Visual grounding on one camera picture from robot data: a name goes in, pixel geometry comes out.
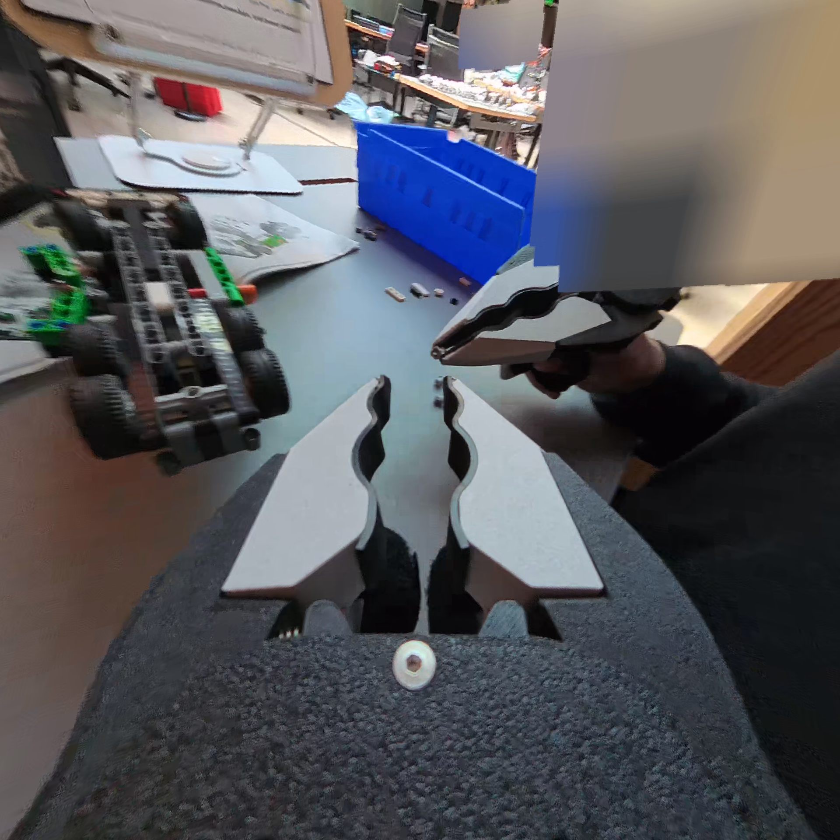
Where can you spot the red storage box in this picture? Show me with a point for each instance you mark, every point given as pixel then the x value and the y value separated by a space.
pixel 187 97

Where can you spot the black chair base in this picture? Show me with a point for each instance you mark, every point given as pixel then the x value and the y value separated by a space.
pixel 85 75

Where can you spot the lego instruction booklet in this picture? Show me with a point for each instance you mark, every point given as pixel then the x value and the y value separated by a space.
pixel 295 243

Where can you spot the blue plastic bin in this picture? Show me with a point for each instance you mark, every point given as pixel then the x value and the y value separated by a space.
pixel 446 190

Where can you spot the black green lego truck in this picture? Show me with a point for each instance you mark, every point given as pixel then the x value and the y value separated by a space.
pixel 164 308

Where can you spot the person's black clothing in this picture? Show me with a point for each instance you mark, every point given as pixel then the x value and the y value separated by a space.
pixel 774 558

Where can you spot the long cluttered work table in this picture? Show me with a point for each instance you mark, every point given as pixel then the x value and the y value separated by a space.
pixel 472 98

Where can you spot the person's right forearm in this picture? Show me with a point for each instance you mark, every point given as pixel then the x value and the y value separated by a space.
pixel 689 400

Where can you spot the instruction board on stand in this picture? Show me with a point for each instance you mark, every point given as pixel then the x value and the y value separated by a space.
pixel 342 52

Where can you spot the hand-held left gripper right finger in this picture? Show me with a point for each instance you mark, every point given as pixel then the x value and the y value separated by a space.
pixel 525 525

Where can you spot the person's right hand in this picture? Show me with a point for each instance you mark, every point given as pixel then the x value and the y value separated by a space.
pixel 627 367

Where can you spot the metal clipboard stand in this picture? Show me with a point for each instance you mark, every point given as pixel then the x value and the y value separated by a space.
pixel 262 174

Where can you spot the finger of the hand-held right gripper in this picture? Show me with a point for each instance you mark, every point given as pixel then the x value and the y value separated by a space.
pixel 518 285
pixel 525 331

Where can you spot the black office chair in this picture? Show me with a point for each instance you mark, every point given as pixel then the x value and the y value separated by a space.
pixel 407 29
pixel 443 52

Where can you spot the wooden ledge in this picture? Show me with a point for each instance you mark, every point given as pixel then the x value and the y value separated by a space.
pixel 787 328

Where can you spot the light blue plastic bag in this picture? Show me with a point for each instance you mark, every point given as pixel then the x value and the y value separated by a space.
pixel 367 108

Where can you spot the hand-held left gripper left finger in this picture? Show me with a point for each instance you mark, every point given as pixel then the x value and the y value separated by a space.
pixel 308 518

